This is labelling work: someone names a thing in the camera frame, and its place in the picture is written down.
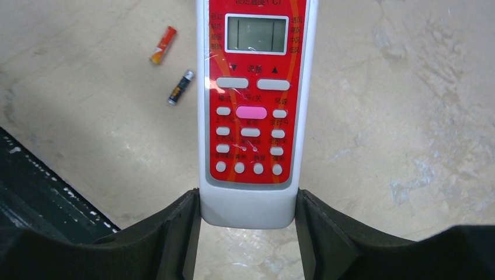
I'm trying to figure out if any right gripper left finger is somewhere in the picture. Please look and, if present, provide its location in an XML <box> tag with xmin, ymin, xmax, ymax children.
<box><xmin>1</xmin><ymin>189</ymin><xmax>201</xmax><ymax>279</ymax></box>

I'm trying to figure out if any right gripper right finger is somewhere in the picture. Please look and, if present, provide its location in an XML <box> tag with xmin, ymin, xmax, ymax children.
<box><xmin>295</xmin><ymin>190</ymin><xmax>494</xmax><ymax>279</ymax></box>

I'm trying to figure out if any white red remote control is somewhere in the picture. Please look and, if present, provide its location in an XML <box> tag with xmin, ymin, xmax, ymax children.
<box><xmin>196</xmin><ymin>0</ymin><xmax>319</xmax><ymax>229</ymax></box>

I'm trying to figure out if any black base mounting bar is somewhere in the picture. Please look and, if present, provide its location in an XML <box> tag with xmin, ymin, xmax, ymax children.
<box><xmin>1</xmin><ymin>129</ymin><xmax>120</xmax><ymax>244</ymax></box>

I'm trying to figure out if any black AAA battery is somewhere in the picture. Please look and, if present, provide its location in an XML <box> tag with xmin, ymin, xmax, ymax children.
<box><xmin>168</xmin><ymin>70</ymin><xmax>195</xmax><ymax>106</ymax></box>

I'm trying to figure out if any orange AAA battery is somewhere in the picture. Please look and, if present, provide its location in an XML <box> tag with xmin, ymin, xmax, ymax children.
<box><xmin>149</xmin><ymin>26</ymin><xmax>177</xmax><ymax>65</ymax></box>

